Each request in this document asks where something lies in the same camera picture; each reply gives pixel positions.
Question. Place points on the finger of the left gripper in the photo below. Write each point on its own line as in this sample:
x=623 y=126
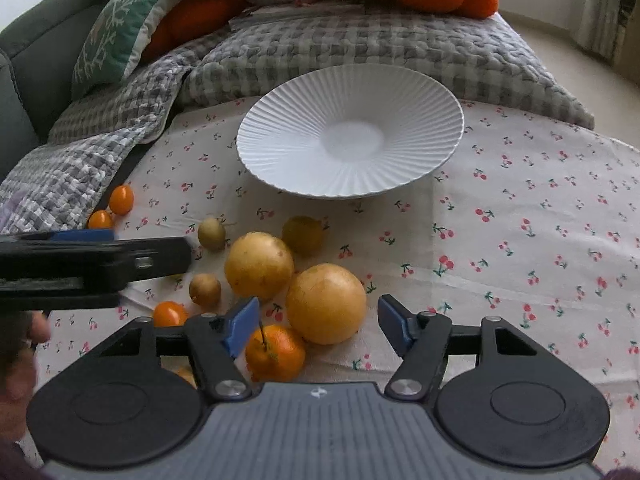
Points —
x=82 y=272
x=82 y=234

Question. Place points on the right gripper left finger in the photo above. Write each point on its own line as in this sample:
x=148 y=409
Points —
x=215 y=342

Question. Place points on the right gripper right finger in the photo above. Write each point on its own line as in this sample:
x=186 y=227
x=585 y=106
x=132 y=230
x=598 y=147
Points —
x=421 y=341

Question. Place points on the small brown longan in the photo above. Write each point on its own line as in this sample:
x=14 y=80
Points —
x=205 y=291

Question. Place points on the small orange kumquat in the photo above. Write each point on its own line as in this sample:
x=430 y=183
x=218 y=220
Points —
x=100 y=219
x=121 y=200
x=169 y=314

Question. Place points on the orange tangerine with stem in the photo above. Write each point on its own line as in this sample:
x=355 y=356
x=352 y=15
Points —
x=275 y=353

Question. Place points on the large yellow round fruit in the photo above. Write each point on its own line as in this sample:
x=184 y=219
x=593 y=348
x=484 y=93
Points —
x=326 y=304

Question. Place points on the small brown longan fruit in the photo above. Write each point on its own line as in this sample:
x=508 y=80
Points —
x=212 y=235

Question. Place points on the green-yellow small fruit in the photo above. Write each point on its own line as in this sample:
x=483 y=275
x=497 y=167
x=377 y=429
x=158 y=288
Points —
x=303 y=235

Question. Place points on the person's left hand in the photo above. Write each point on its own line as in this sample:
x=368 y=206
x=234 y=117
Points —
x=19 y=331

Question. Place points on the cherry print cloth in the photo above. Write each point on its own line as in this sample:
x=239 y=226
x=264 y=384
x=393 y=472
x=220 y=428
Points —
x=530 y=219

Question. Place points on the green white patterned pillow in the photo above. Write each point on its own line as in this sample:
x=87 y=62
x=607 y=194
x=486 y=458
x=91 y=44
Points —
x=112 y=49

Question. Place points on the dark green sofa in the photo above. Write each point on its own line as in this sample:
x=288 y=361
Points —
x=38 y=53

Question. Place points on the white ribbed plate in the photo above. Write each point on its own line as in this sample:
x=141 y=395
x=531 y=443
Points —
x=350 y=131

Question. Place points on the orange red cushion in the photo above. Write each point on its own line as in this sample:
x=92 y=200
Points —
x=189 y=20

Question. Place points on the grey checkered quilt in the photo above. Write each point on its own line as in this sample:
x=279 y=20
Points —
x=56 y=185

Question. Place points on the wooden shelf unit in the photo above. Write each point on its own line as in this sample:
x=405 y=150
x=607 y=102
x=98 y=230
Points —
x=626 y=52

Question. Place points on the white curtain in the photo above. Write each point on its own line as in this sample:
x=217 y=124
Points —
x=594 y=26

